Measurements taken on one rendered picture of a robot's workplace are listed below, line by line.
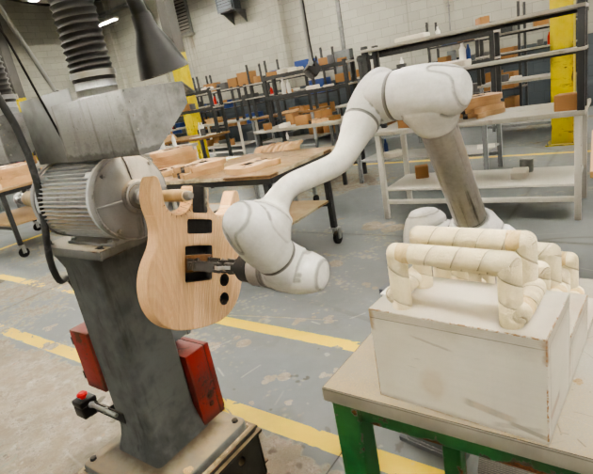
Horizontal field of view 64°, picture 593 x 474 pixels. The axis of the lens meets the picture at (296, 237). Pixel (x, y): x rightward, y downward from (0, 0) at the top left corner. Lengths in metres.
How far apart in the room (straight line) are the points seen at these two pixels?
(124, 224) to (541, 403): 1.11
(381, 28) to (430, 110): 11.78
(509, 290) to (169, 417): 1.41
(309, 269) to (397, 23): 11.95
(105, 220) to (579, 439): 1.17
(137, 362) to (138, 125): 0.87
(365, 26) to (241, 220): 12.37
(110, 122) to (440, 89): 0.77
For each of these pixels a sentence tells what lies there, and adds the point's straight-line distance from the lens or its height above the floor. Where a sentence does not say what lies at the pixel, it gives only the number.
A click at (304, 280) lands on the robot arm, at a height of 1.06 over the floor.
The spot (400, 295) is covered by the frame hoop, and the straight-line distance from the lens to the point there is 0.78.
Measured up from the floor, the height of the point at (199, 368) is 0.54.
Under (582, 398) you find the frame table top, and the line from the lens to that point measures 0.91.
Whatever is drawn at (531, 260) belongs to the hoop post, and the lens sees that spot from 0.77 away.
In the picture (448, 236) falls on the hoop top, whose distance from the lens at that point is 0.79.
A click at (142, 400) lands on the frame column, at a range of 1.77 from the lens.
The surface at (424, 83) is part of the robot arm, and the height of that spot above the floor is 1.42.
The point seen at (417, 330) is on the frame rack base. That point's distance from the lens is 0.78.
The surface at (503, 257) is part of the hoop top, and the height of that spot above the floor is 1.21.
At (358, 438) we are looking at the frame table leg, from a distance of 0.99.
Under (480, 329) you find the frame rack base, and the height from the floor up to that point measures 1.10.
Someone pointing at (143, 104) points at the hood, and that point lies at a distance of 1.14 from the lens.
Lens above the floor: 1.47
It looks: 18 degrees down
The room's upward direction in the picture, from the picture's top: 11 degrees counter-clockwise
